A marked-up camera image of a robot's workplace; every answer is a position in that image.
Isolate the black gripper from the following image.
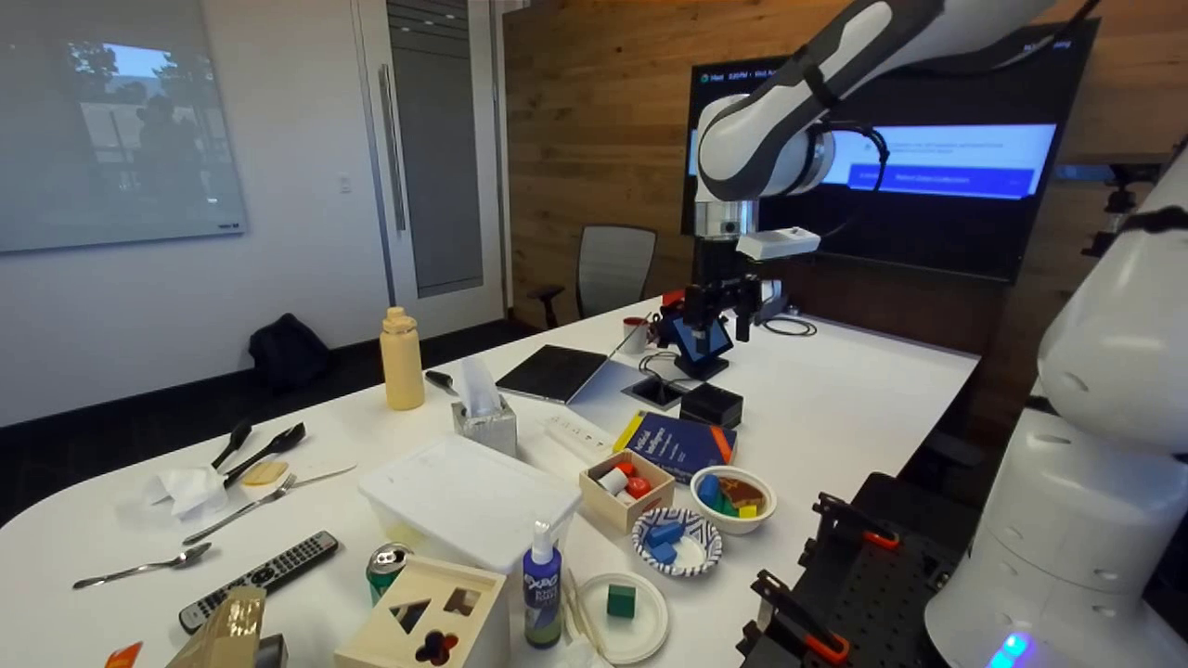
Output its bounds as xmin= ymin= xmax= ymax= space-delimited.
xmin=691 ymin=258 xmax=763 ymax=361

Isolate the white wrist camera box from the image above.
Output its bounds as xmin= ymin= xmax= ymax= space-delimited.
xmin=735 ymin=223 xmax=824 ymax=264

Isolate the grey tissue box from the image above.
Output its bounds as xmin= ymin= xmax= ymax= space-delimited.
xmin=448 ymin=361 xmax=522 ymax=459

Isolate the blue spray bottle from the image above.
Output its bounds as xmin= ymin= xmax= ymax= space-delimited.
xmin=514 ymin=496 xmax=584 ymax=653

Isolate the white glass door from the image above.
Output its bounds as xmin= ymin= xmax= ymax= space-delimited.
xmin=356 ymin=0 xmax=507 ymax=337

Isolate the wall whiteboard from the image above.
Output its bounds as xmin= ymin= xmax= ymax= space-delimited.
xmin=0 ymin=0 xmax=254 ymax=260

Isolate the black tablet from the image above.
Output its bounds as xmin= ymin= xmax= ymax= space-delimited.
xmin=495 ymin=343 xmax=611 ymax=406

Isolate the white foam container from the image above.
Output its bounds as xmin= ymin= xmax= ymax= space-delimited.
xmin=356 ymin=436 xmax=584 ymax=575

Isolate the small black box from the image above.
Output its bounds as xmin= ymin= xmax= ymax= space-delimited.
xmin=674 ymin=384 xmax=746 ymax=432

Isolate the grey notebook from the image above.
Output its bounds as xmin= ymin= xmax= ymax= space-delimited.
xmin=565 ymin=355 xmax=660 ymax=436

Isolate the metal spoon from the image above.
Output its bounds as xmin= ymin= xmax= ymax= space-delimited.
xmin=177 ymin=459 xmax=358 ymax=551

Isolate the metal fork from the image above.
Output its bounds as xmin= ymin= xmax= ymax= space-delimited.
xmin=66 ymin=540 xmax=217 ymax=593

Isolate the yellow bottle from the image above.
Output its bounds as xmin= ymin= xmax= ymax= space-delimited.
xmin=375 ymin=305 xmax=431 ymax=417

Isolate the small black flat case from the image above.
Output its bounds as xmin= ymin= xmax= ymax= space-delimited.
xmin=620 ymin=370 xmax=685 ymax=413

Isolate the black mounting board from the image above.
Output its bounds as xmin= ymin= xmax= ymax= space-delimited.
xmin=731 ymin=470 xmax=993 ymax=668

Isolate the wooden spoon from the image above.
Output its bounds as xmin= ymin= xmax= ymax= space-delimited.
xmin=233 ymin=457 xmax=295 ymax=494

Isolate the blue book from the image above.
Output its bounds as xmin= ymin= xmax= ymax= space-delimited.
xmin=611 ymin=408 xmax=737 ymax=486

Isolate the black plastic spoon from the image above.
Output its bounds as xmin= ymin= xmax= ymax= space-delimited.
xmin=209 ymin=418 xmax=254 ymax=474
xmin=217 ymin=418 xmax=308 ymax=490

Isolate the black backpack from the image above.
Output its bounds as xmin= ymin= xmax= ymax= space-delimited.
xmin=243 ymin=312 xmax=339 ymax=394

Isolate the black remote control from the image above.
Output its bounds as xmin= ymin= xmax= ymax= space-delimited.
xmin=173 ymin=528 xmax=344 ymax=637

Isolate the black orange clamp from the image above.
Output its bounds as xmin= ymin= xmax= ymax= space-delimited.
xmin=804 ymin=490 xmax=910 ymax=564

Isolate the small blue screen device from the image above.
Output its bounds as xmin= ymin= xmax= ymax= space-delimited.
xmin=664 ymin=312 xmax=737 ymax=384

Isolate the white paper plate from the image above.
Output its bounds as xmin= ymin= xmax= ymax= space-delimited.
xmin=566 ymin=568 xmax=674 ymax=668

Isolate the black cable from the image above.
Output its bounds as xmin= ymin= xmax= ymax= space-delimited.
xmin=761 ymin=312 xmax=821 ymax=343

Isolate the wooden shape sorter box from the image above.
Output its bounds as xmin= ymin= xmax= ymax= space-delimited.
xmin=330 ymin=554 xmax=519 ymax=668

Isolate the wooden block box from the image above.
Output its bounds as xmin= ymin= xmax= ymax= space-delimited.
xmin=574 ymin=448 xmax=679 ymax=543

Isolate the crumpled white plastic wrap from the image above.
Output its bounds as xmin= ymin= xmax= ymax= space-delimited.
xmin=153 ymin=465 xmax=233 ymax=523

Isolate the large wall monitor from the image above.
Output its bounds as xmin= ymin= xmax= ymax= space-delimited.
xmin=679 ymin=20 xmax=1097 ymax=285

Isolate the grey office chair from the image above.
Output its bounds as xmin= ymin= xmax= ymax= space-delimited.
xmin=570 ymin=223 xmax=660 ymax=319

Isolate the white bowl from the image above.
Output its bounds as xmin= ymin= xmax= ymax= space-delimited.
xmin=628 ymin=505 xmax=728 ymax=584
xmin=685 ymin=459 xmax=779 ymax=540

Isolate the green soda can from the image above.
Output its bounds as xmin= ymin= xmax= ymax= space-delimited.
xmin=358 ymin=543 xmax=414 ymax=608

